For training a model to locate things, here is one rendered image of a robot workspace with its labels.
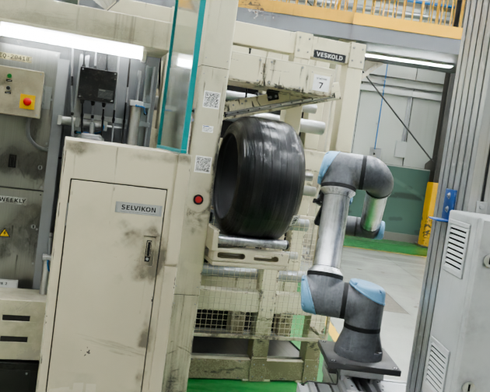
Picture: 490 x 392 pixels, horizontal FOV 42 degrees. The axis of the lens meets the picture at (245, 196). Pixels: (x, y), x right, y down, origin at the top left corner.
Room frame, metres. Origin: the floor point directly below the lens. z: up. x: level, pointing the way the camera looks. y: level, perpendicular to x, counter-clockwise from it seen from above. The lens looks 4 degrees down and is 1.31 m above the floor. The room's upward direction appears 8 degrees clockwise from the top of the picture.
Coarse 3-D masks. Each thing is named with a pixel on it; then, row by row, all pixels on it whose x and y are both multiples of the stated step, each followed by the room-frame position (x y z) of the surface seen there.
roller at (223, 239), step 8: (224, 240) 2.80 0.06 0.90; (232, 240) 2.81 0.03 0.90; (240, 240) 2.82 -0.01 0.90; (248, 240) 2.83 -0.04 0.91; (256, 240) 2.84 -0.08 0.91; (264, 240) 2.86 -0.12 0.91; (272, 240) 2.87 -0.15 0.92; (280, 240) 2.88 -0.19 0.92; (272, 248) 2.88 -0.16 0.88; (280, 248) 2.88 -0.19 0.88
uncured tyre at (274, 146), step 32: (256, 128) 2.81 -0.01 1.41; (288, 128) 2.88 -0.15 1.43; (224, 160) 3.21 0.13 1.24; (256, 160) 2.71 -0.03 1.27; (288, 160) 2.76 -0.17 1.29; (224, 192) 3.22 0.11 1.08; (256, 192) 2.70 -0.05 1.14; (288, 192) 2.74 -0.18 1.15; (224, 224) 2.88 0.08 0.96; (256, 224) 2.78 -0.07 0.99; (288, 224) 2.82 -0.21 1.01
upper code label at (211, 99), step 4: (208, 92) 2.83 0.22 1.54; (212, 92) 2.83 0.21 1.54; (204, 96) 2.82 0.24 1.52; (208, 96) 2.83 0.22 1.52; (212, 96) 2.84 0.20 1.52; (216, 96) 2.84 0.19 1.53; (204, 100) 2.83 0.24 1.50; (208, 100) 2.83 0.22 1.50; (212, 100) 2.84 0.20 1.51; (216, 100) 2.84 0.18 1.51; (204, 104) 2.83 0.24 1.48; (208, 104) 2.83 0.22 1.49; (212, 104) 2.84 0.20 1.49; (216, 104) 2.84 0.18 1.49; (212, 108) 2.84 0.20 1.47; (216, 108) 2.84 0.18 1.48
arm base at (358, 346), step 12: (348, 324) 1.93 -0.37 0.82; (348, 336) 1.92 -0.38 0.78; (360, 336) 1.90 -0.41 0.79; (372, 336) 1.91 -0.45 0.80; (336, 348) 1.94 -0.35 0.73; (348, 348) 1.92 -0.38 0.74; (360, 348) 1.89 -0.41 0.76; (372, 348) 1.90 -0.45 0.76; (360, 360) 1.88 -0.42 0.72; (372, 360) 1.89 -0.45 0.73
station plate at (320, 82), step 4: (316, 76) 3.25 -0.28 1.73; (320, 76) 3.26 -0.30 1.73; (324, 76) 3.27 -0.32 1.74; (328, 76) 3.27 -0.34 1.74; (316, 80) 3.25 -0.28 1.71; (320, 80) 3.26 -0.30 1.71; (324, 80) 3.27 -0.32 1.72; (328, 80) 3.27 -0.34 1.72; (316, 84) 3.25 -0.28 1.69; (320, 84) 3.26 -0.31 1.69; (324, 84) 3.27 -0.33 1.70; (328, 84) 3.27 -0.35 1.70; (312, 88) 3.25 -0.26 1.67; (316, 88) 3.25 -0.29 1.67; (320, 88) 3.26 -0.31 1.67; (324, 88) 3.27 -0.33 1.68; (328, 88) 3.27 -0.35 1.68
